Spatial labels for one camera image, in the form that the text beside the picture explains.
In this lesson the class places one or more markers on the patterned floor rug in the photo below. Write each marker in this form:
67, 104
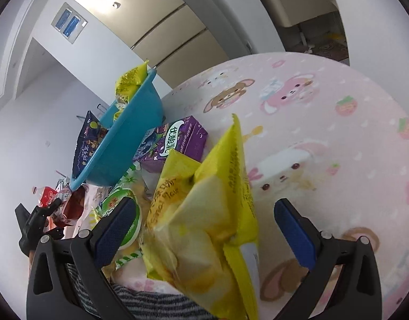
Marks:
332, 50

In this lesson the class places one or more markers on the red snack packet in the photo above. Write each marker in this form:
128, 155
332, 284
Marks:
73, 208

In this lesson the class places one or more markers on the yellow potato chips packet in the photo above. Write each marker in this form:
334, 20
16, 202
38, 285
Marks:
204, 226

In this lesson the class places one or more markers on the grey striped cloth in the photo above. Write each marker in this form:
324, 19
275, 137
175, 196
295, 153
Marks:
141, 303

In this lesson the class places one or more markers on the yellow cartoon print snack packet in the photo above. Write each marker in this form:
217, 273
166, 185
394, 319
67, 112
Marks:
131, 81

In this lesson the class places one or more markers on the gold refrigerator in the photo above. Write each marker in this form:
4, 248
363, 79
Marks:
151, 16

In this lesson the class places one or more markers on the dark flame print snack packet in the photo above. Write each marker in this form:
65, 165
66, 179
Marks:
86, 143

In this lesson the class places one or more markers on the wall electrical panel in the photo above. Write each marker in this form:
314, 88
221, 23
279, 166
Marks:
68, 23

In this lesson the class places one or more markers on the red drink bottle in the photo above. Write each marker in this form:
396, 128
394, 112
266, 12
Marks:
44, 196

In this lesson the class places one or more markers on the beige vanity cabinet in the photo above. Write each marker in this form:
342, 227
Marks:
297, 0

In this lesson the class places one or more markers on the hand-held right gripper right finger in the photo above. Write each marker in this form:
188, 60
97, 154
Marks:
294, 233

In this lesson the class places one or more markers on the pink printed blanket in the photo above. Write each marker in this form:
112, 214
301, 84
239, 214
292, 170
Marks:
324, 140

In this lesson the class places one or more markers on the purple snack bag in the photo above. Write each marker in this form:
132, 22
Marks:
179, 141

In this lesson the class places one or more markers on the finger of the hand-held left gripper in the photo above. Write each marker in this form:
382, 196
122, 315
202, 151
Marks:
54, 232
51, 206

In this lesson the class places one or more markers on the blue plastic basin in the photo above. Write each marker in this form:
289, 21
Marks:
131, 130

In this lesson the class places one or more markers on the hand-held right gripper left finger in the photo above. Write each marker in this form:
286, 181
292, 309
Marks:
114, 233

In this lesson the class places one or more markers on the green white snack packet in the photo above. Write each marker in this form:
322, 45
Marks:
118, 196

